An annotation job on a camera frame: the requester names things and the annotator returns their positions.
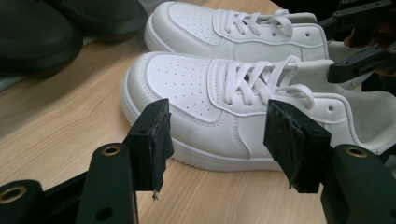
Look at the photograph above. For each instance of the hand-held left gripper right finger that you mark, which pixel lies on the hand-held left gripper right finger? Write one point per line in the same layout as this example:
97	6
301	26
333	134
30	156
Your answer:
295	146

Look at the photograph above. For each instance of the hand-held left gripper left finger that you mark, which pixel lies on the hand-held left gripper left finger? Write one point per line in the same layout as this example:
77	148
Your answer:
149	146

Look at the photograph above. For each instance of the white sneaker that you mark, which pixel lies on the white sneaker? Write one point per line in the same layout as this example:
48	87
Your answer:
193	28
186	84

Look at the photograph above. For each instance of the black slipper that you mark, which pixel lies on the black slipper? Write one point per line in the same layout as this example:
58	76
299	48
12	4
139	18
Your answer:
109	18
31	40

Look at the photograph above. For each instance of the metal shoe rack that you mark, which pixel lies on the metal shoe rack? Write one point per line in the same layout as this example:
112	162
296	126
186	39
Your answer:
6	84

